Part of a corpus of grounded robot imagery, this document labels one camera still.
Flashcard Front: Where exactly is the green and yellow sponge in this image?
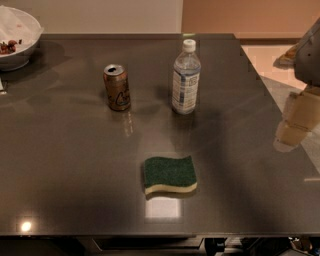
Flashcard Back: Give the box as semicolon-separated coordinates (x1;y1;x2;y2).
144;156;197;195

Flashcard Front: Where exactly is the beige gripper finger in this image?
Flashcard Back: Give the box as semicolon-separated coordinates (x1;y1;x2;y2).
273;85;320;152

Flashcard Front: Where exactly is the orange soda can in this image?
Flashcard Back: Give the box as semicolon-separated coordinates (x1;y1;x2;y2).
103;64;131;111

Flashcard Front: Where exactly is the white bowl with snacks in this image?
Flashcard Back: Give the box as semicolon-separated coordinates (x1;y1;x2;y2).
0;5;43;71

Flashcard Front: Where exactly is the clear plastic water bottle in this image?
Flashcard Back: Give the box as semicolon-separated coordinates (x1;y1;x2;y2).
171;39;201;115

